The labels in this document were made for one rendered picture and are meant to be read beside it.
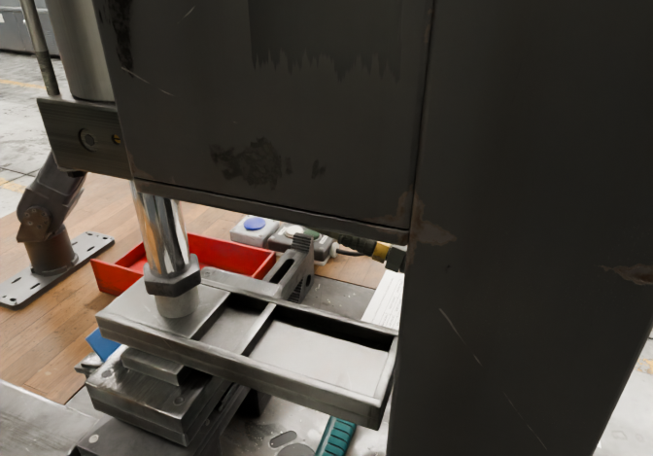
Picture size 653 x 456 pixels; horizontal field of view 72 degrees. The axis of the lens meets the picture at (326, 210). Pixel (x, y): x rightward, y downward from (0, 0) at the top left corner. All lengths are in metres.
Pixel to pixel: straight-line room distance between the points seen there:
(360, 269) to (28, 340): 0.49
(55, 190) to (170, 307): 0.39
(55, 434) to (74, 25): 0.42
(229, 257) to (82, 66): 0.48
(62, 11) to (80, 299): 0.54
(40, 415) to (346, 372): 0.36
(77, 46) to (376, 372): 0.31
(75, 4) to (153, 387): 0.29
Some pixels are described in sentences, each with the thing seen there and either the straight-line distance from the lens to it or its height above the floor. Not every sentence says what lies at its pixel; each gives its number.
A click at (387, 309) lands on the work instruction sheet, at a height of 0.90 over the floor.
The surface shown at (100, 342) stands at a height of 1.00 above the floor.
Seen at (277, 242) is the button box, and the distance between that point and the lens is 0.78.
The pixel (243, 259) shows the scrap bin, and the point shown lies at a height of 0.93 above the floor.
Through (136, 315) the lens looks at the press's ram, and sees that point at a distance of 0.44.
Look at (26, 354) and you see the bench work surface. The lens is 0.74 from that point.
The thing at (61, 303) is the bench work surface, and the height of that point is 0.90.
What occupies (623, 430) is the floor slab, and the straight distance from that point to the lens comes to 1.92.
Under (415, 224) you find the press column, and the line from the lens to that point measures 0.21.
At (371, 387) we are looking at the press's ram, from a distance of 0.37.
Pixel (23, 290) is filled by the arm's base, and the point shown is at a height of 0.91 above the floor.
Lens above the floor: 1.35
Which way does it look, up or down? 29 degrees down
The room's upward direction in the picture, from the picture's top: straight up
